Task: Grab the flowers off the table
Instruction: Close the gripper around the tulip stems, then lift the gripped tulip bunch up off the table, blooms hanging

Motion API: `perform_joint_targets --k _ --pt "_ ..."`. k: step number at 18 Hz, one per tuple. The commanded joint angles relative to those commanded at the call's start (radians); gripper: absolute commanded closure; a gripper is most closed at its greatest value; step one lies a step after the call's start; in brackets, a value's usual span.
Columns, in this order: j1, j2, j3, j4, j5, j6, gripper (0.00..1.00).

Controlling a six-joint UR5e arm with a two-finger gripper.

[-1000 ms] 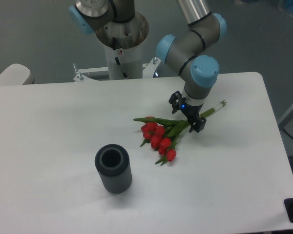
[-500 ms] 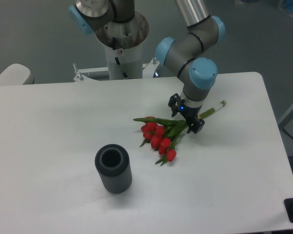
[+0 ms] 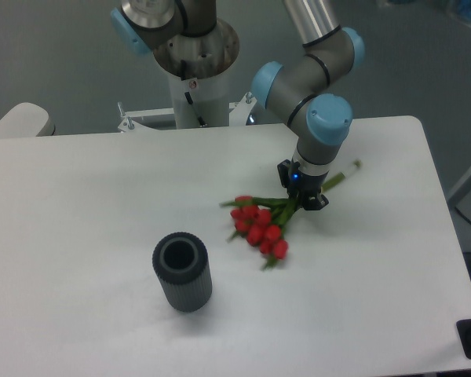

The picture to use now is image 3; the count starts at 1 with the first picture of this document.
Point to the red tulip bouquet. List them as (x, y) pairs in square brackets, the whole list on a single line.
[(262, 221)]

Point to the white metal base bracket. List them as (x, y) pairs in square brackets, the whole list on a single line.
[(240, 114)]

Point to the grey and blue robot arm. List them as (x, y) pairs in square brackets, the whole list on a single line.
[(297, 95)]

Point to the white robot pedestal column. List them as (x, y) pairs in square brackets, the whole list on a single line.
[(198, 70)]

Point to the dark grey ribbed vase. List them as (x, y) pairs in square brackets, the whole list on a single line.
[(180, 261)]

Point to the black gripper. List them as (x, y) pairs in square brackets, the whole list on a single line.
[(298, 183)]

